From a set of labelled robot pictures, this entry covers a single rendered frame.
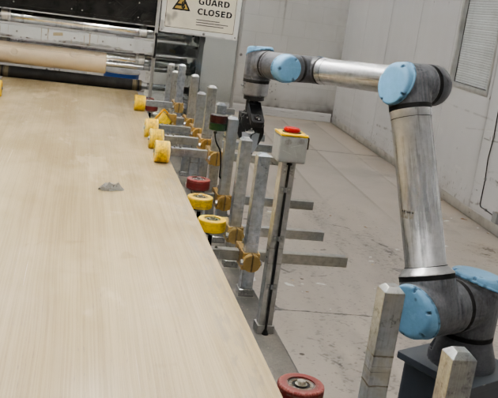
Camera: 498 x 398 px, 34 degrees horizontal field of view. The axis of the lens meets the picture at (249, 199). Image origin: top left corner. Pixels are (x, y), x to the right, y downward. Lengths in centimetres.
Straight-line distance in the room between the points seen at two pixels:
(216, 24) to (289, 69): 235
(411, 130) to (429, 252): 32
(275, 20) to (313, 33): 56
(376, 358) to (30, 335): 60
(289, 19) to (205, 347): 1021
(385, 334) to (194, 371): 32
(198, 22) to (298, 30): 668
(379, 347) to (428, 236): 88
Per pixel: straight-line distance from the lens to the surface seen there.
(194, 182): 278
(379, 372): 138
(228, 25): 501
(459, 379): 113
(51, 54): 499
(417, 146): 222
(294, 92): 1167
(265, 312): 210
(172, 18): 496
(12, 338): 149
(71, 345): 147
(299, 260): 240
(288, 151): 197
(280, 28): 1156
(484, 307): 232
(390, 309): 134
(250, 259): 229
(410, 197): 221
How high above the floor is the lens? 151
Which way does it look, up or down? 13 degrees down
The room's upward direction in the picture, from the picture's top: 8 degrees clockwise
